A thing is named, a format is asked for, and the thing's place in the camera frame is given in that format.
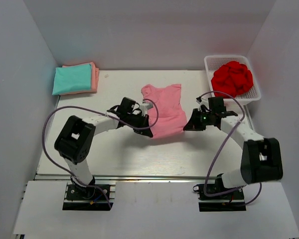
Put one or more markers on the folded salmon t shirt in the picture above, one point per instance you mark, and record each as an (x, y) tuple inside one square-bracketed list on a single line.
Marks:
[(94, 80)]

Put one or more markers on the pink t shirt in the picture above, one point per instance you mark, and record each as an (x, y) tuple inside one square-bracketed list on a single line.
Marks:
[(169, 118)]

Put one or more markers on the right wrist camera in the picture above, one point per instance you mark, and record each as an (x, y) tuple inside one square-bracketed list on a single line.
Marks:
[(203, 104)]

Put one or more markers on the folded teal t shirt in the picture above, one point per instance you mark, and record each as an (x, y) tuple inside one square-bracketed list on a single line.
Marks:
[(72, 79)]

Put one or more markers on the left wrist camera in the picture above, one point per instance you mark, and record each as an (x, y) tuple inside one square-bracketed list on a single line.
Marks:
[(144, 107)]

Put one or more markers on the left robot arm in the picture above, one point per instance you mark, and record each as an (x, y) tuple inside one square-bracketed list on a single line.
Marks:
[(75, 139)]

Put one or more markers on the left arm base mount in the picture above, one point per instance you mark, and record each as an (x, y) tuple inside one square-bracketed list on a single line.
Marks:
[(88, 199)]

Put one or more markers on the white plastic basket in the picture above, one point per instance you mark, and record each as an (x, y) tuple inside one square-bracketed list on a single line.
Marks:
[(214, 62)]

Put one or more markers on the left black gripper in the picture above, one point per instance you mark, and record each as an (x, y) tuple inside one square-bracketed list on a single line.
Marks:
[(144, 120)]

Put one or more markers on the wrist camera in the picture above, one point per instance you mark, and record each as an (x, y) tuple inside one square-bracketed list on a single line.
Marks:
[(203, 104), (144, 107)]

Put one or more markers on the red crumpled t shirt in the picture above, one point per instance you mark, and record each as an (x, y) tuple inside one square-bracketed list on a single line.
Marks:
[(232, 78)]

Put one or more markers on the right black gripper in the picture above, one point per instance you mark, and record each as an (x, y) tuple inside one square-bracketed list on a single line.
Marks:
[(194, 124)]

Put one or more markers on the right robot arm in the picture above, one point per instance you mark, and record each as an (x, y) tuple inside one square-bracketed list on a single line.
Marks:
[(261, 157)]

